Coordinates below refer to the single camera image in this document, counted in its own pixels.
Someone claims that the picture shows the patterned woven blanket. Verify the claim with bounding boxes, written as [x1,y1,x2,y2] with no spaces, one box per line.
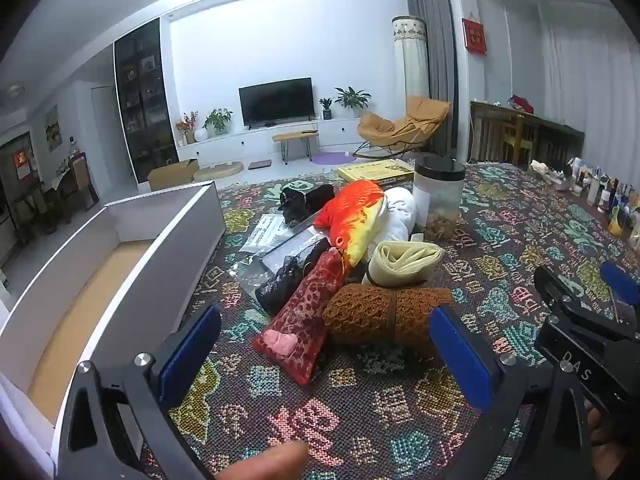
[100,160,640,480]

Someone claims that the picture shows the tall white air conditioner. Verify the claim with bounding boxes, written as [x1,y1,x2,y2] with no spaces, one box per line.
[391,15,432,111]

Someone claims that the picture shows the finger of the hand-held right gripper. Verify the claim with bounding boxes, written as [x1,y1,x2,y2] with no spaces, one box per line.
[599,260,640,328]
[532,265,583,318]

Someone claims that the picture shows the broad leaf potted plant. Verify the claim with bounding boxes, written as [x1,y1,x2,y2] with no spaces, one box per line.
[334,86,372,120]

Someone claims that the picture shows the black glass display cabinet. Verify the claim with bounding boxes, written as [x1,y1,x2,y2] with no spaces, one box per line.
[113,17,180,181]

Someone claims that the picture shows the clear bag with paper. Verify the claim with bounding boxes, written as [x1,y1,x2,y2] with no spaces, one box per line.
[239,214,296,263]

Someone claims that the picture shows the white storage box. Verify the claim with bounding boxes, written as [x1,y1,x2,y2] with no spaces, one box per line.
[0,180,227,480]

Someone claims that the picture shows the white door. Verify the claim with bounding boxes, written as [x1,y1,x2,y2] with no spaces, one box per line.
[91,85,121,186]

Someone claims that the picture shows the beige round cushion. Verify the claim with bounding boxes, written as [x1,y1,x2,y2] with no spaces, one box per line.
[193,160,245,182]

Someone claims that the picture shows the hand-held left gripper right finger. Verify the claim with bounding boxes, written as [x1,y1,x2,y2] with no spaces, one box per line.
[427,304,596,480]

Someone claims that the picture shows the white soft cloth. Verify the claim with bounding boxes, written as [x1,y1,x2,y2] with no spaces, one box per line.
[370,187,418,261]

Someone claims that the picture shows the cream plastic bag roll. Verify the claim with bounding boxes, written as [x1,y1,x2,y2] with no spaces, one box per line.
[362,241,446,287]

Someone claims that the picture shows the framed wall picture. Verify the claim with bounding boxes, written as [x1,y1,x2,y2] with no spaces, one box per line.
[45,105,63,153]

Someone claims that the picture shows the orange fish plush toy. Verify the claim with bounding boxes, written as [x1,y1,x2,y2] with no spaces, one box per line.
[312,180,386,267]

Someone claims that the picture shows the yellow chair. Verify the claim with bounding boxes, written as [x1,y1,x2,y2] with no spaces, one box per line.
[502,122,533,153]

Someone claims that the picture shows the white curtain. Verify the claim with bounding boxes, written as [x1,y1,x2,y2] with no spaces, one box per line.
[537,0,640,201]

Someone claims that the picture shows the cardboard box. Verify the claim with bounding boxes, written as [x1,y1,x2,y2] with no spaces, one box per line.
[147,159,201,191]

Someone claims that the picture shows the person's right hand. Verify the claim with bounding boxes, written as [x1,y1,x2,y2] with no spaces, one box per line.
[585,407,640,480]

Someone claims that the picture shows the wooden dining chair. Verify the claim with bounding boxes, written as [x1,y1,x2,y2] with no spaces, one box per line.
[57,152,100,211]

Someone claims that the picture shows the bubble wrap mailer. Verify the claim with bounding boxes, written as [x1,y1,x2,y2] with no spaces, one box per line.
[262,220,331,281]

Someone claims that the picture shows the red flowers in vase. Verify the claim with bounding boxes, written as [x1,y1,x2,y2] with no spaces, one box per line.
[175,111,200,146]

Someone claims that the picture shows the row of small bottles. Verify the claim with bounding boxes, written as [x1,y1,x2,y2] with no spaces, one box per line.
[567,157,640,251]

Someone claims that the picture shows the yellow flat box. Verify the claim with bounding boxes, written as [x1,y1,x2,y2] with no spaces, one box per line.
[336,159,416,185]

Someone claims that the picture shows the purple round mat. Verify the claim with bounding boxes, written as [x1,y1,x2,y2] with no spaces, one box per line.
[311,152,357,167]

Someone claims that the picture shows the black garbage bag roll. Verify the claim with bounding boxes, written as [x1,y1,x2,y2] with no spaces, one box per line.
[255,255,313,316]

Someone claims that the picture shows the orange armchair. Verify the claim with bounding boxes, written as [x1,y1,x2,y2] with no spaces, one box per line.
[352,95,451,161]

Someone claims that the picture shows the bushy green potted plant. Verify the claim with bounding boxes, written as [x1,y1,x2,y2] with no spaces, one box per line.
[202,108,233,137]

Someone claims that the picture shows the black television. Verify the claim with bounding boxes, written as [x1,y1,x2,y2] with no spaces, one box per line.
[238,77,316,130]

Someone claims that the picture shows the grey curtain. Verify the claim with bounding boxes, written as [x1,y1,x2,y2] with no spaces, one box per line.
[405,0,460,153]

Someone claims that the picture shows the red wall hanging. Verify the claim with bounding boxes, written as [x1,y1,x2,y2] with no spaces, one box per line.
[461,17,488,56]

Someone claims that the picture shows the white television cabinet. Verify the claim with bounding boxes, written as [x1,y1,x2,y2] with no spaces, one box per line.
[177,116,366,167]

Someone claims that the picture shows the brown mesh roll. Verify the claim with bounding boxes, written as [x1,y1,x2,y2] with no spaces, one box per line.
[322,282,453,346]

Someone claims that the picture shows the clear plastic bag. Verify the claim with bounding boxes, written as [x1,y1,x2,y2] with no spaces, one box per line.
[232,257,273,301]

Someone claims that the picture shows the small wooden bench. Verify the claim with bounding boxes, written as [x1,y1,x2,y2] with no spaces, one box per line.
[271,129,321,165]

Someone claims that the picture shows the clear jar with black lid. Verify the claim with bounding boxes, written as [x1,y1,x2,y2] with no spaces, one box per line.
[412,156,467,241]

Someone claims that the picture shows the red mesh pouch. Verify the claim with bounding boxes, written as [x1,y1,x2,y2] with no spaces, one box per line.
[251,248,351,386]

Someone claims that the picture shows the person's left hand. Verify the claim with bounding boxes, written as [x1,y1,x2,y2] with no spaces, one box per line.
[215,441,311,480]

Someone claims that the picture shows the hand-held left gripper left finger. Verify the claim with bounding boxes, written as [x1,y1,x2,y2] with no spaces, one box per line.
[52,304,223,480]

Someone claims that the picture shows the black plush toy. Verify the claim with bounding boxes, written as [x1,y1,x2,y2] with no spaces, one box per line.
[279,184,336,225]

